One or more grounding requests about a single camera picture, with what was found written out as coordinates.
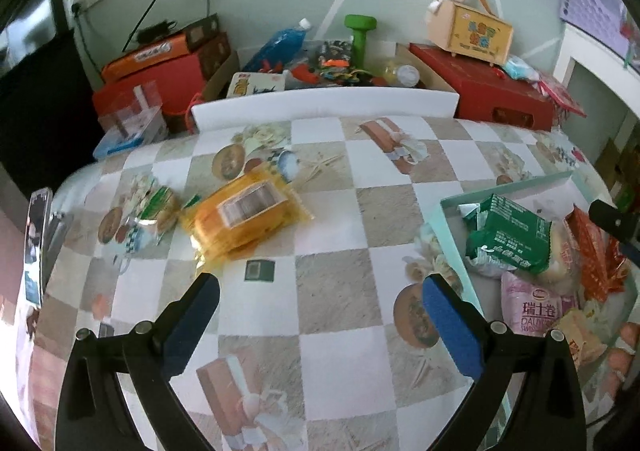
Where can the small clear pastry packet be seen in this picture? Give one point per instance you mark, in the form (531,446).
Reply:
(157,208)

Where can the red cake print snack packet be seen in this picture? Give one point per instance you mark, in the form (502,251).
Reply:
(590,256)

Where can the dark brown box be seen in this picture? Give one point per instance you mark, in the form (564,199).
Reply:
(212,51)

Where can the teal edged white tray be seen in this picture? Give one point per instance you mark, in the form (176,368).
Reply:
(540,203)

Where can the yellow cake packet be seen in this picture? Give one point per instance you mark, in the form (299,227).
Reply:
(235,221)

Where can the green dumbbell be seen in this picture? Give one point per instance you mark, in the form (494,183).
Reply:
(361,41)

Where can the checkered printed tablecloth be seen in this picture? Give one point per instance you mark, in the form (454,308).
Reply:
(330,341)

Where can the white round bun packet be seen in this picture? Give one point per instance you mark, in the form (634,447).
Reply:
(562,251)

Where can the blue bottle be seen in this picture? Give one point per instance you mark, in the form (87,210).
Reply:
(280,43)

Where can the red gift box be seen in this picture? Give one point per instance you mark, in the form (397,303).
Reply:
(480,91)

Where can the black cabinet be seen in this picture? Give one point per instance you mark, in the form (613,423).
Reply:
(40,106)

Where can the cream swiss roll packet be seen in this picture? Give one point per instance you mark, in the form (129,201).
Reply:
(582,343)

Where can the red flower print packet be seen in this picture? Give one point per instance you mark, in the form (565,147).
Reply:
(617,266)

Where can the clear plastic box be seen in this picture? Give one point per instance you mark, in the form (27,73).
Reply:
(132,116)

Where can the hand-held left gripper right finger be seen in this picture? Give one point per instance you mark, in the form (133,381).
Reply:
(452,331)

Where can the white round jar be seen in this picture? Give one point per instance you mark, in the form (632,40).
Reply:
(406,75)

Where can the person's right hand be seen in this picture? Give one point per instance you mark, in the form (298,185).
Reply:
(625,361)

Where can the pale blue wipes packet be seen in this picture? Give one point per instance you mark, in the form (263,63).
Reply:
(520,68)

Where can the orange flat box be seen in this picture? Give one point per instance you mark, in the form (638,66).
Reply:
(145,53)

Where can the smartphone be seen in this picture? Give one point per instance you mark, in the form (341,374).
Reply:
(36,251)

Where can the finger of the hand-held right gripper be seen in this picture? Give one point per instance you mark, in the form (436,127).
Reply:
(610,218)

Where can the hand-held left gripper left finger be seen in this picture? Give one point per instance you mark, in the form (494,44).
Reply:
(195,326)

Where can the pile of colourful toys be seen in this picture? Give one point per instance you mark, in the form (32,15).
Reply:
(330,62)

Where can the large red box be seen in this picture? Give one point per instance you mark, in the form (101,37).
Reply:
(165,76)

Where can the green silver-edged snack packet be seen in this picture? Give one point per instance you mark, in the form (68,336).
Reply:
(515,236)

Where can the cream card box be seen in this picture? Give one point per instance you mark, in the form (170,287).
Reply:
(252,83)

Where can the black power adapter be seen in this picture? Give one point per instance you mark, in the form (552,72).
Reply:
(152,33)

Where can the pink swiss roll packet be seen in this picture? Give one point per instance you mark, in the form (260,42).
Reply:
(530,306)

